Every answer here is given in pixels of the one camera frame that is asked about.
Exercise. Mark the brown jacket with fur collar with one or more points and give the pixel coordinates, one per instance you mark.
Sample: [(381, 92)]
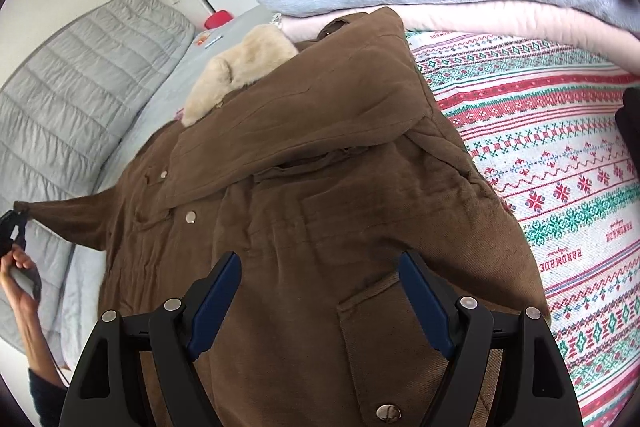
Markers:
[(310, 167)]

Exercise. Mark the person's left forearm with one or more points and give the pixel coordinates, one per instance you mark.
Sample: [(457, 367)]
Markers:
[(35, 352)]

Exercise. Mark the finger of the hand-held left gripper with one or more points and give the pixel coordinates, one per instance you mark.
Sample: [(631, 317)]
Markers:
[(11, 227)]

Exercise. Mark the person's left hand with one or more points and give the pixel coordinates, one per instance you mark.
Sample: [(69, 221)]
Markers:
[(17, 287)]

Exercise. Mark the grey bed sheet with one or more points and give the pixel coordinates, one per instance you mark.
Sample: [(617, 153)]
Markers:
[(155, 102)]

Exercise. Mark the patterned knit blanket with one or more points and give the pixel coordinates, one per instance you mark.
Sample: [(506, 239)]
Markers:
[(560, 187)]

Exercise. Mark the grey quilted headboard cushion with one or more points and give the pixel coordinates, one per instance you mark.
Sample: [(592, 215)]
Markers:
[(65, 97)]

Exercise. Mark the pale pink blanket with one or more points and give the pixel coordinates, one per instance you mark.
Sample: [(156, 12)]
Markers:
[(500, 27)]

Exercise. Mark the red container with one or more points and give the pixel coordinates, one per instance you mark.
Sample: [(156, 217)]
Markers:
[(218, 20)]

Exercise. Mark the dark cloth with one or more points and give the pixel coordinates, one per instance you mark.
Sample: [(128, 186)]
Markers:
[(630, 127)]

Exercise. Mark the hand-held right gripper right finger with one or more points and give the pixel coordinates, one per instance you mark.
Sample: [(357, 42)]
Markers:
[(425, 302)]

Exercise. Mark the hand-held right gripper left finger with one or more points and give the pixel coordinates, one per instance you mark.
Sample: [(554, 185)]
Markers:
[(215, 302)]

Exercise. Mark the small orange packet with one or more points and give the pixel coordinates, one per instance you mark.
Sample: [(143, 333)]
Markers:
[(200, 40)]

